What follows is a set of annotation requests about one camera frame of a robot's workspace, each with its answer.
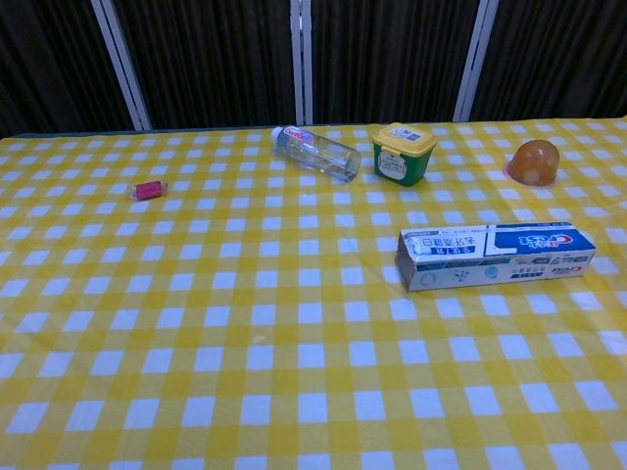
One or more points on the toothpaste carton box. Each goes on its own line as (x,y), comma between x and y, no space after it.
(490,259)

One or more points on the clear plastic water bottle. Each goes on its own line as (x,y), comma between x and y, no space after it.
(318,152)

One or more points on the yellow white checkered tablecloth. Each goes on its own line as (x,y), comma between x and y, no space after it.
(245,318)

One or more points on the green tub with yellow lid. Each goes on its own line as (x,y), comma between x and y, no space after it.
(401,161)

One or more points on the pink wrapped candy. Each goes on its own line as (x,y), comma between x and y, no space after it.
(148,190)

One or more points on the dark slatted partition panel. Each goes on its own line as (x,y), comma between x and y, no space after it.
(558,54)
(387,59)
(49,63)
(215,59)

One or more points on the orange translucent dome cup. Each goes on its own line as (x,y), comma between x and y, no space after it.
(536,159)

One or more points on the white metal partition post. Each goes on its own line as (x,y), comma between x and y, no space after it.
(302,59)
(474,59)
(122,68)

